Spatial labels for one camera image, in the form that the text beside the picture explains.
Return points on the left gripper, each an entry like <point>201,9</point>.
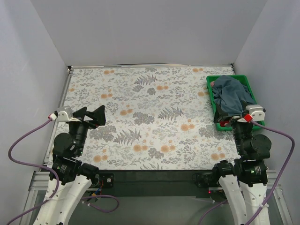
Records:
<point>85,122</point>

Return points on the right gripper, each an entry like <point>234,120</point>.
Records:
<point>236,119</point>

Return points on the blue grey t shirt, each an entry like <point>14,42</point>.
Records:
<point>231,95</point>

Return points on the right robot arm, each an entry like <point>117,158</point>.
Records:
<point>244,182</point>

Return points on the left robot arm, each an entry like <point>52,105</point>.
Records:
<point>72,177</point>

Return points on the green plastic bin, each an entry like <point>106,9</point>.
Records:
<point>243,79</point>

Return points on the floral table mat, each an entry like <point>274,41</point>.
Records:
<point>156,117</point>

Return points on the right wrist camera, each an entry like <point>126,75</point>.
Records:
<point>254,112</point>

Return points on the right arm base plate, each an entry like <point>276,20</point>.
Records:
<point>205,180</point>

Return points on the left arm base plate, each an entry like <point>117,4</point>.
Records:
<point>103,180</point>

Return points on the aluminium frame rail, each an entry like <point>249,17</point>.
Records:
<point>138,183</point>

